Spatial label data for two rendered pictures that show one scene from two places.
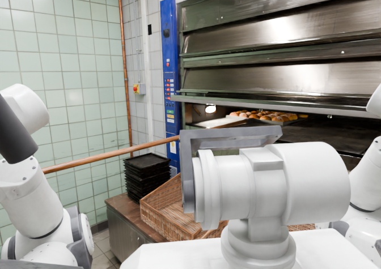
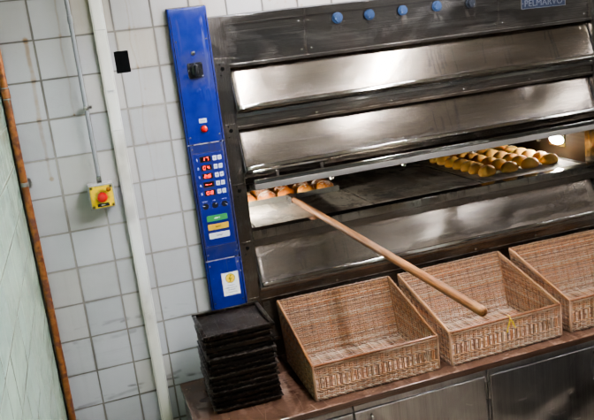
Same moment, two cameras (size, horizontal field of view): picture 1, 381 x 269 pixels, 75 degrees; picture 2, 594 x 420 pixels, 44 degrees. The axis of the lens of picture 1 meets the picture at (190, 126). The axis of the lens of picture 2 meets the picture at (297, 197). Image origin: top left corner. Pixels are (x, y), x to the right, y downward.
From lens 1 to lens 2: 278 cm
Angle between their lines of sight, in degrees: 62
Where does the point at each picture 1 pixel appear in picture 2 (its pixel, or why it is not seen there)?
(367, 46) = (482, 82)
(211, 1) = (287, 22)
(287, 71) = (413, 113)
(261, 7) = (372, 39)
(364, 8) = (473, 49)
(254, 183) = not seen: outside the picture
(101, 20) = not seen: outside the picture
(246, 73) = (361, 122)
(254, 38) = (372, 77)
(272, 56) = (397, 97)
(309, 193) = not seen: outside the picture
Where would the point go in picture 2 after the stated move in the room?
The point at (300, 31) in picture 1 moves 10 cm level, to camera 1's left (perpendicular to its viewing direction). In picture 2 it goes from (426, 70) to (420, 72)
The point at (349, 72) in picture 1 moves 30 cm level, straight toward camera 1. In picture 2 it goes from (470, 106) to (521, 108)
